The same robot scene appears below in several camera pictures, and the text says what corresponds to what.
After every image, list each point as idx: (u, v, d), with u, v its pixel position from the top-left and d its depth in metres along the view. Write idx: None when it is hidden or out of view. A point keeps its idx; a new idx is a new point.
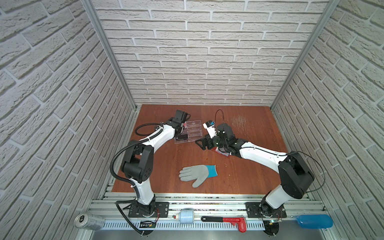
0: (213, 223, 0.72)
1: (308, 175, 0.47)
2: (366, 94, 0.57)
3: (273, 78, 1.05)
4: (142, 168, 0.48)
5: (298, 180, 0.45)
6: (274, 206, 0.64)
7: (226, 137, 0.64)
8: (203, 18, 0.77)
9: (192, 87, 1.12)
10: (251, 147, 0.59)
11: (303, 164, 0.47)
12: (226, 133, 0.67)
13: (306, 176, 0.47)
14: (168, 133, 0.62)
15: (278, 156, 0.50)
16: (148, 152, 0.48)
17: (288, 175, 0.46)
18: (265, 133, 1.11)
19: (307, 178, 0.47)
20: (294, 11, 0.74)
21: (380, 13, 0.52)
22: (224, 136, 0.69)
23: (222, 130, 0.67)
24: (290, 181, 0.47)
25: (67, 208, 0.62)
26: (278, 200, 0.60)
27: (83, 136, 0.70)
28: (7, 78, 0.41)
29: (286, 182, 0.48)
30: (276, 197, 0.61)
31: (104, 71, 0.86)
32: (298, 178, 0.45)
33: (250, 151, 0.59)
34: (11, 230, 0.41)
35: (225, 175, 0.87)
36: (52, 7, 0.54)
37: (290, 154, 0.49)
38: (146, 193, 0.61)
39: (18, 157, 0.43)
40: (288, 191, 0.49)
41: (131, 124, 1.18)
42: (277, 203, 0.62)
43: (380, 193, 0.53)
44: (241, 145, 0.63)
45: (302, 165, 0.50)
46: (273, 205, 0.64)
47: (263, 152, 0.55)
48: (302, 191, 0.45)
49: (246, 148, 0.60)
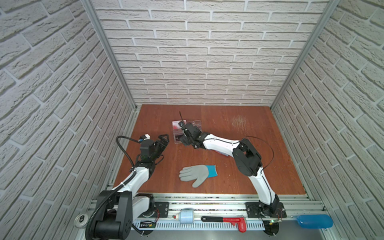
0: (213, 223, 0.72)
1: (255, 156, 0.58)
2: (366, 94, 0.57)
3: (273, 78, 1.05)
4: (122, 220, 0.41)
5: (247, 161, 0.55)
6: (267, 201, 0.65)
7: (190, 133, 0.74)
8: (203, 18, 0.77)
9: (191, 87, 1.12)
10: (212, 138, 0.67)
11: (252, 148, 0.57)
12: (189, 130, 0.75)
13: (254, 157, 0.58)
14: (143, 173, 0.58)
15: (233, 144, 0.59)
16: (125, 200, 0.42)
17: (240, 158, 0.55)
18: (265, 133, 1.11)
19: (256, 159, 0.57)
20: (294, 11, 0.74)
21: (380, 13, 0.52)
22: (188, 133, 0.76)
23: (184, 129, 0.76)
24: (242, 164, 0.57)
25: (67, 208, 0.62)
26: (263, 192, 0.64)
27: (83, 137, 0.70)
28: (7, 78, 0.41)
29: (239, 165, 0.58)
30: (258, 188, 0.64)
31: (104, 71, 0.86)
32: (247, 160, 0.55)
33: (211, 142, 0.66)
34: (11, 230, 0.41)
35: (225, 174, 0.87)
36: (52, 7, 0.54)
37: (242, 142, 0.59)
38: (140, 208, 0.57)
39: (18, 157, 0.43)
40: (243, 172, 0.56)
41: (131, 124, 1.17)
42: (269, 197, 0.63)
43: (379, 193, 0.53)
44: (204, 137, 0.70)
45: (251, 148, 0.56)
46: (267, 201, 0.65)
47: (222, 142, 0.62)
48: (252, 171, 0.55)
49: (208, 139, 0.68)
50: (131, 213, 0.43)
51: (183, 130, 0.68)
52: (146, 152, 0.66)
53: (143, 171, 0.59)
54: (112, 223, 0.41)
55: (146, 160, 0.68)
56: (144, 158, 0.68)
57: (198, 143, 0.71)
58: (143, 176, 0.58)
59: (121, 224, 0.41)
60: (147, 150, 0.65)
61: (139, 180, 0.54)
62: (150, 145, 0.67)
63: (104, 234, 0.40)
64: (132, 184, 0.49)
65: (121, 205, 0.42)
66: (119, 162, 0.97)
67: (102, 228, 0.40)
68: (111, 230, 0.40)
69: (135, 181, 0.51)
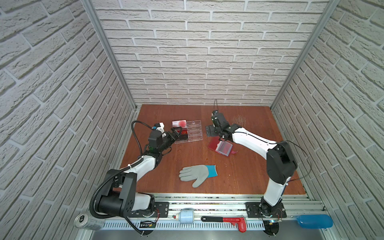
0: (213, 223, 0.72)
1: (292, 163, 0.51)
2: (366, 94, 0.57)
3: (273, 78, 1.05)
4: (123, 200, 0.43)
5: (282, 166, 0.48)
6: (271, 203, 0.65)
7: (220, 123, 0.73)
8: (203, 18, 0.77)
9: (192, 87, 1.12)
10: (243, 133, 0.61)
11: (290, 153, 0.52)
12: (219, 119, 0.72)
13: (291, 164, 0.50)
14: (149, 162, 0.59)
15: (268, 144, 0.52)
16: (131, 180, 0.44)
17: (275, 161, 0.49)
18: (266, 133, 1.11)
19: (292, 166, 0.50)
20: (294, 11, 0.74)
21: (380, 13, 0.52)
22: (218, 122, 0.73)
23: (214, 117, 0.73)
24: (275, 167, 0.50)
25: (67, 208, 0.62)
26: (273, 194, 0.62)
27: (83, 136, 0.70)
28: (7, 78, 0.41)
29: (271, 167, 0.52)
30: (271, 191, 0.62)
31: (104, 71, 0.86)
32: (282, 165, 0.48)
33: (243, 137, 0.61)
34: (11, 230, 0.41)
35: (225, 175, 0.87)
36: (52, 7, 0.54)
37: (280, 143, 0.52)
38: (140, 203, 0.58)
39: (18, 157, 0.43)
40: (272, 176, 0.53)
41: (131, 124, 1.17)
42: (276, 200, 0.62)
43: (379, 193, 0.53)
44: (234, 129, 0.65)
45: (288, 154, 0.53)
46: (272, 202, 0.64)
47: (255, 139, 0.56)
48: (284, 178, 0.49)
49: (239, 133, 0.62)
50: (134, 193, 0.45)
51: (213, 118, 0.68)
52: (154, 143, 0.67)
53: (150, 158, 0.61)
54: (115, 201, 0.42)
55: (153, 150, 0.71)
56: (152, 149, 0.70)
57: (226, 134, 0.67)
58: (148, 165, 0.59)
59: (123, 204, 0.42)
60: (155, 142, 0.66)
61: (144, 167, 0.56)
62: (158, 137, 0.67)
63: (108, 209, 0.42)
64: (138, 168, 0.51)
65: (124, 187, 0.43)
66: (119, 162, 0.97)
67: (105, 204, 0.42)
68: (113, 207, 0.42)
69: (141, 167, 0.53)
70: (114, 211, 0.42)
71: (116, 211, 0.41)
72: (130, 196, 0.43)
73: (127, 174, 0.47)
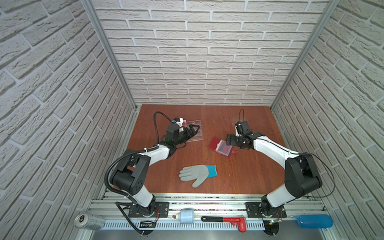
0: (213, 223, 0.72)
1: (314, 178, 0.47)
2: (366, 94, 0.57)
3: (273, 78, 1.05)
4: (135, 179, 0.46)
5: (301, 178, 0.45)
6: (273, 205, 0.64)
7: (243, 130, 0.74)
8: (203, 18, 0.77)
9: (192, 87, 1.12)
10: (266, 141, 0.60)
11: (313, 168, 0.49)
12: (243, 126, 0.73)
13: (312, 179, 0.46)
14: (163, 150, 0.63)
15: (289, 153, 0.50)
16: (144, 162, 0.47)
17: (293, 171, 0.46)
18: (266, 133, 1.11)
19: (313, 181, 0.46)
20: (294, 11, 0.74)
21: (380, 13, 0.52)
22: (241, 128, 0.75)
23: (239, 124, 0.75)
24: (293, 178, 0.47)
25: (67, 208, 0.62)
26: (278, 197, 0.61)
27: (83, 136, 0.70)
28: (7, 78, 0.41)
29: (289, 178, 0.49)
30: (276, 193, 0.61)
31: (104, 71, 0.86)
32: (302, 178, 0.45)
33: (264, 144, 0.60)
34: (11, 230, 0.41)
35: (225, 175, 0.87)
36: (52, 7, 0.54)
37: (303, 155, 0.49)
38: (143, 197, 0.59)
39: (18, 157, 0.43)
40: (290, 187, 0.50)
41: (131, 124, 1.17)
42: (279, 203, 0.61)
43: (379, 193, 0.53)
44: (257, 136, 0.64)
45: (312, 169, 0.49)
46: (273, 203, 0.64)
47: (276, 147, 0.55)
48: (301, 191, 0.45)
49: (260, 140, 0.62)
50: (144, 174, 0.48)
51: (238, 124, 0.75)
52: (171, 135, 0.71)
53: (164, 148, 0.64)
54: (126, 178, 0.46)
55: (169, 142, 0.74)
56: (168, 140, 0.74)
57: (247, 140, 0.67)
58: (162, 153, 0.63)
59: (133, 182, 0.45)
60: (171, 134, 0.70)
61: (158, 155, 0.59)
62: (175, 130, 0.71)
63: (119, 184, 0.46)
64: (152, 154, 0.54)
65: (138, 168, 0.47)
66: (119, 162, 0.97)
67: (118, 179, 0.46)
68: (124, 183, 0.45)
69: (155, 153, 0.56)
70: (124, 186, 0.45)
71: (126, 188, 0.45)
72: (141, 176, 0.46)
73: (142, 156, 0.51)
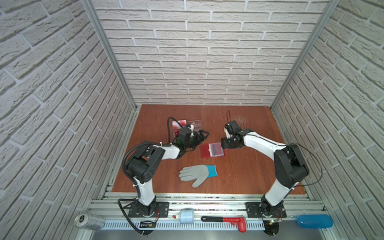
0: (213, 223, 0.72)
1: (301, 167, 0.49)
2: (366, 94, 0.57)
3: (273, 78, 1.05)
4: (148, 167, 0.49)
5: (290, 169, 0.47)
6: (271, 203, 0.65)
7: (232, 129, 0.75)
8: (203, 18, 0.77)
9: (191, 87, 1.12)
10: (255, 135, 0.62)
11: (300, 158, 0.49)
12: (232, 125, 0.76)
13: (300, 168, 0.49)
14: (173, 151, 0.66)
15: (277, 145, 0.53)
16: (160, 153, 0.51)
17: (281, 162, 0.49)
18: (265, 133, 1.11)
19: (299, 171, 0.48)
20: (293, 11, 0.74)
21: (379, 13, 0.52)
22: (230, 128, 0.77)
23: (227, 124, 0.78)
24: (283, 169, 0.49)
25: (67, 208, 0.62)
26: (275, 195, 0.62)
27: (83, 136, 0.70)
28: (7, 78, 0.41)
29: (279, 170, 0.51)
30: (274, 190, 0.61)
31: (104, 71, 0.86)
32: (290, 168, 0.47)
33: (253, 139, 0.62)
34: (11, 230, 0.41)
35: (225, 175, 0.87)
36: (52, 7, 0.54)
37: (290, 147, 0.52)
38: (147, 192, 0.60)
39: (18, 157, 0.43)
40: (280, 178, 0.52)
41: (131, 124, 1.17)
42: (277, 201, 0.62)
43: (379, 193, 0.53)
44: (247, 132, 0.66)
45: (299, 158, 0.52)
46: (273, 202, 0.64)
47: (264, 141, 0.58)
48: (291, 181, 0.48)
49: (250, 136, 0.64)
50: (156, 165, 0.51)
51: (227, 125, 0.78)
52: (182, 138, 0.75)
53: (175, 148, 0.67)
54: (139, 165, 0.50)
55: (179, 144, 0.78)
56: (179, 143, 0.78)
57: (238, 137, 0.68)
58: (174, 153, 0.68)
59: (146, 170, 0.48)
60: (184, 137, 0.74)
61: (170, 152, 0.63)
62: (187, 132, 0.75)
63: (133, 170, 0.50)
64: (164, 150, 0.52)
65: (153, 157, 0.51)
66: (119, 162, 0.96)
67: (132, 166, 0.50)
68: (137, 170, 0.49)
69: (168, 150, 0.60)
70: (137, 173, 0.49)
71: (138, 175, 0.49)
72: (154, 166, 0.50)
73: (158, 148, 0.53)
